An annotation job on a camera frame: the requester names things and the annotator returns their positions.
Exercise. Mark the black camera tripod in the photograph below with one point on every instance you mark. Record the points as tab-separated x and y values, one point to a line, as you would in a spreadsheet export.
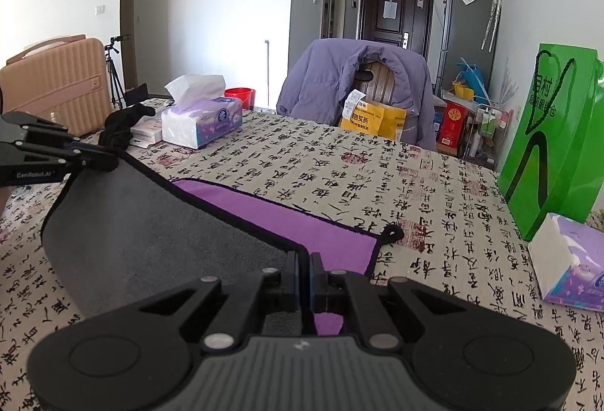
115	87

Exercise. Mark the dark brown entrance door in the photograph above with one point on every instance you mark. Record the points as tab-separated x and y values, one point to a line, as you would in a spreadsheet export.
403	23

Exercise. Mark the red plastic bucket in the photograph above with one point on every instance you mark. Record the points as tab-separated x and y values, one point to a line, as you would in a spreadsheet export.
246	95

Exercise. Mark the black cloth bundle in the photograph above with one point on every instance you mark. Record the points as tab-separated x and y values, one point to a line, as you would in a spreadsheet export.
117	133

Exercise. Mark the green paper shopping bag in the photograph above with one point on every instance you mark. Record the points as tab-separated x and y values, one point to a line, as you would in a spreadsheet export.
555	163

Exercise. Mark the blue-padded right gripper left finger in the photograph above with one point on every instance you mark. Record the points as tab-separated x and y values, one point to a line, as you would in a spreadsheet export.
260	303

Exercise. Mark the small white flat box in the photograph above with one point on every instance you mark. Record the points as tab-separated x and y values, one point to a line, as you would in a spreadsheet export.
147	132

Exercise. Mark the grey refrigerator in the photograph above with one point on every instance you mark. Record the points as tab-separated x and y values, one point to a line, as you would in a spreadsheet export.
463	30

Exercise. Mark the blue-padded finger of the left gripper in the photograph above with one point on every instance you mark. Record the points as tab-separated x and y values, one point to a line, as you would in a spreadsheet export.
81	155

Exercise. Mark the red gift box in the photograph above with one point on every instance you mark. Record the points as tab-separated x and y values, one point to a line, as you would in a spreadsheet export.
452	127

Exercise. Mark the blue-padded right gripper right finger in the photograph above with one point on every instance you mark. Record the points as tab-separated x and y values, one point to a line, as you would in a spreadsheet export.
356	300

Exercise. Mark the calligraphy print tablecloth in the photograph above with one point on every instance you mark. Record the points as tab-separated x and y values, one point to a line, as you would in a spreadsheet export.
459	234

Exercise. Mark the wooden chair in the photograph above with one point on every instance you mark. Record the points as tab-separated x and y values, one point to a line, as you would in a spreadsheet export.
376	82

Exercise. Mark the white folded umbrella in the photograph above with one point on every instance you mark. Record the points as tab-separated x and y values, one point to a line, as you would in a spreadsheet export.
492	23

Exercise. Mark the purple puffer jacket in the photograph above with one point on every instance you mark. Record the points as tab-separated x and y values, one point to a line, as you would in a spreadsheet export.
323	76

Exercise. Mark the yellow cardboard parcel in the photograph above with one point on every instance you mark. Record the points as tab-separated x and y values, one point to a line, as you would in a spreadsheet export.
372	118

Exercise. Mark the open purple tissue box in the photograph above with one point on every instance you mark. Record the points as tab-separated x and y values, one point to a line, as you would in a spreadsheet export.
200	113

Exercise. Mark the blue plastic bag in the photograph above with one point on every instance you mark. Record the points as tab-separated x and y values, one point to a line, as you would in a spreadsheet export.
471	76

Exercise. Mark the purple tissue pack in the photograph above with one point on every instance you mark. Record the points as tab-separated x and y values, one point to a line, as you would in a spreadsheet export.
567	257

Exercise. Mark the purple and grey towel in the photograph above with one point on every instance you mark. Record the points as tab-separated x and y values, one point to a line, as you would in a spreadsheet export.
116	238

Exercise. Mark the pink hard-shell suitcase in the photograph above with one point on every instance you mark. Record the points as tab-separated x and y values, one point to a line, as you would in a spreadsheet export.
63	80

